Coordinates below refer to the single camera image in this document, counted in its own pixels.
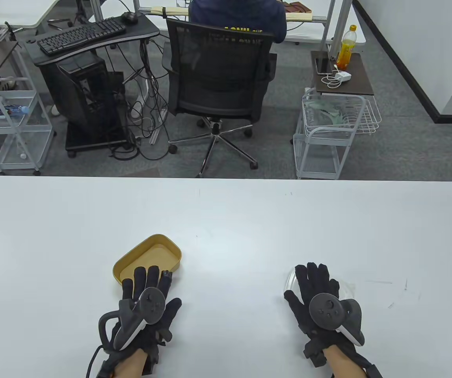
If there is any white wire cart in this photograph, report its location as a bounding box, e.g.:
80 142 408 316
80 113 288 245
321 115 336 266
293 87 366 180
0 77 57 176

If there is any black wrist camera strap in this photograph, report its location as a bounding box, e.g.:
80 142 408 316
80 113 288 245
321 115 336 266
352 350 384 378
87 345 121 378

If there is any clear plastic lid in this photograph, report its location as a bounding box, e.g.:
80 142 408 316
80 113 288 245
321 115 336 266
286 267 357 300

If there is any person's right forearm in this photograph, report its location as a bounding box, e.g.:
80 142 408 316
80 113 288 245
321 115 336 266
324 347 358 378

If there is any pale green cloth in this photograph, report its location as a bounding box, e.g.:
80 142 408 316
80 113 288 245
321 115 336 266
304 100 346 126

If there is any tangle of black cables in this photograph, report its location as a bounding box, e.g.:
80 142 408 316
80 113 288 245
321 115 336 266
108 39 171 161

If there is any light wooden plank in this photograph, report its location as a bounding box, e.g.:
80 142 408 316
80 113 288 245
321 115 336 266
150 5 313 21

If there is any black and white controller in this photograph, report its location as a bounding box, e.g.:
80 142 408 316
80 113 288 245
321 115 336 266
99 287 166 352
308 293 366 347

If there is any black computer desk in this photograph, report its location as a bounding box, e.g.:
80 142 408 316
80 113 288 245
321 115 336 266
24 13 160 159

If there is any white desk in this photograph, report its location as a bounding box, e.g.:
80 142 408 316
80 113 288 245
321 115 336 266
0 0 61 29

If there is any white workbench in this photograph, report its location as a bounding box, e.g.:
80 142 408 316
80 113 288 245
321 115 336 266
88 0 367 44

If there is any white charger with cable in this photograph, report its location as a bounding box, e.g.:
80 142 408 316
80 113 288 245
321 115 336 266
321 71 352 89

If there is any dark smartphone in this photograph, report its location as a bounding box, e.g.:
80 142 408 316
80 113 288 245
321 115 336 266
315 57 335 75

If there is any orange drink bottle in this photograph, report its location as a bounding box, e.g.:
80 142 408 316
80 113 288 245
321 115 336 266
335 24 357 70

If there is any black keyboard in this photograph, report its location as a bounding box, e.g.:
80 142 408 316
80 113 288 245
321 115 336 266
37 17 127 56

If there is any person's left hand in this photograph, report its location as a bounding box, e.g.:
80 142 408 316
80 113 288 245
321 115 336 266
105 266 182 365

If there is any white wire rack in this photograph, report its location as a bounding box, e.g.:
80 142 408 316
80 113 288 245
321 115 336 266
344 94 382 135

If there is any black mesh office chair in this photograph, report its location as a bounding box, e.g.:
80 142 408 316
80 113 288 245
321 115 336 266
162 18 277 178

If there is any brown paper takeout box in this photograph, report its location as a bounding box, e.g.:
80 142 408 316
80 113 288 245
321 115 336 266
112 234 182 286

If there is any person's right hand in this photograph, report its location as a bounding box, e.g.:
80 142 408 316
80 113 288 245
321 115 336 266
284 263 368 367

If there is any black computer tower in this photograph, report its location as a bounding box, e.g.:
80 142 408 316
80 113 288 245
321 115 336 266
56 53 128 136

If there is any clear plastic water bottle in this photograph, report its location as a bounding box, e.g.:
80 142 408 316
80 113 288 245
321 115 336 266
0 105 30 117

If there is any aluminium frame post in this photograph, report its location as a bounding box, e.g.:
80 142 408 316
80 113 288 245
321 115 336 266
328 0 353 59

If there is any person's left forearm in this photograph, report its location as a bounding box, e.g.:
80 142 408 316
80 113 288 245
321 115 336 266
112 348 150 378

